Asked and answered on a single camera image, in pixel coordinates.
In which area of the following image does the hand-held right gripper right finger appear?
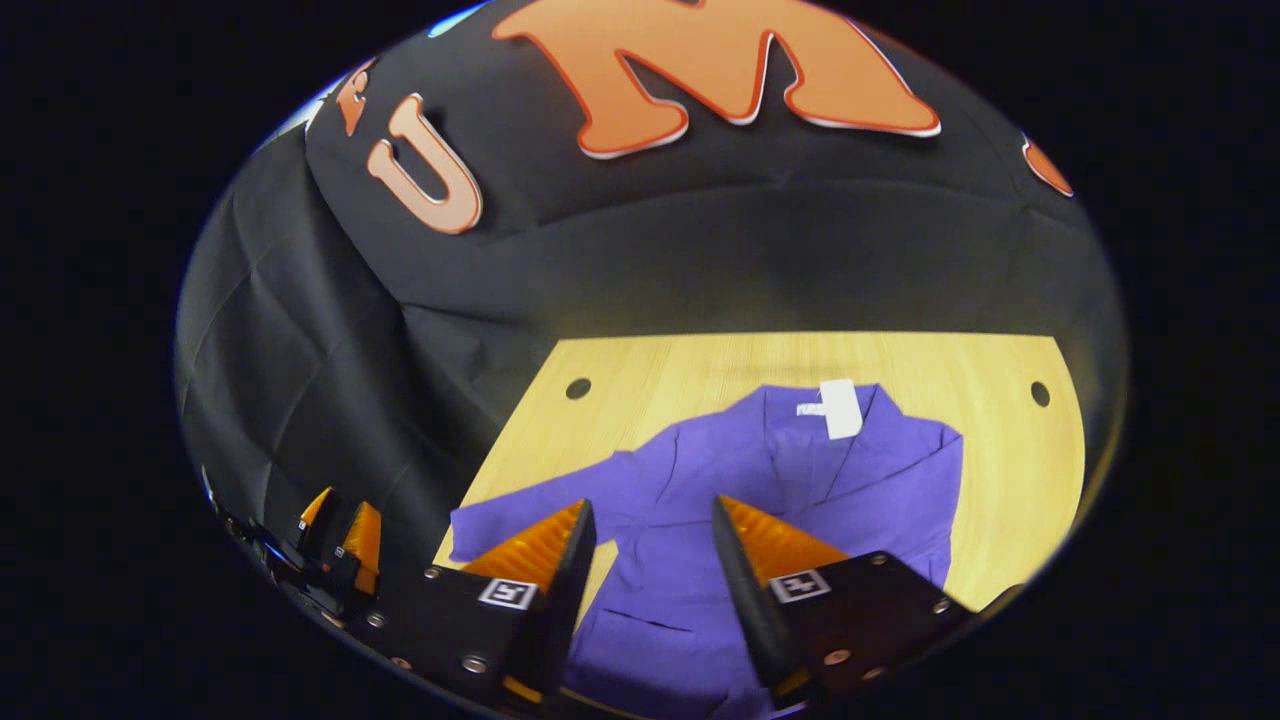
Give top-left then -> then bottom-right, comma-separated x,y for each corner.
711,494 -> 976,711

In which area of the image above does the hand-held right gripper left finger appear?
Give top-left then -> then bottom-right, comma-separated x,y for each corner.
350,498 -> 598,706

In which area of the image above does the purple shirt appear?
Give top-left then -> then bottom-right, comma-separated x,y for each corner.
448,380 -> 966,720

